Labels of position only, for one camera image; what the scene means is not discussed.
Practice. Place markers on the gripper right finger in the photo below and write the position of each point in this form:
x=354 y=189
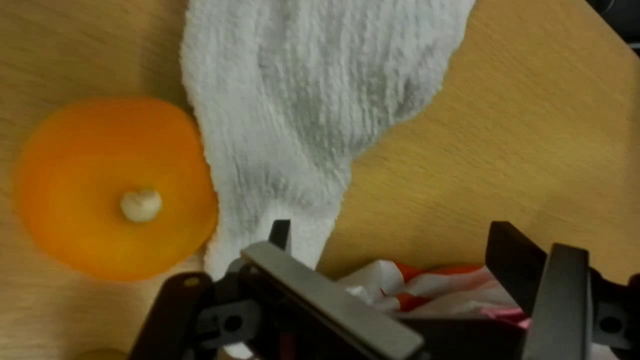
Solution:
x=560 y=300

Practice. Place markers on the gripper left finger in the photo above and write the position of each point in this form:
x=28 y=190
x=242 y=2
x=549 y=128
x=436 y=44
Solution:
x=320 y=295

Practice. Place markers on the red and white plastic wrapper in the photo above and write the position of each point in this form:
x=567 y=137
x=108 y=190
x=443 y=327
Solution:
x=450 y=290

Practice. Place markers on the white towel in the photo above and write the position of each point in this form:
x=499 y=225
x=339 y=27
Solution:
x=300 y=100

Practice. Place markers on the orange round disc, white knob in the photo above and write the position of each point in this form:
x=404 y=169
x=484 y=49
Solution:
x=90 y=170

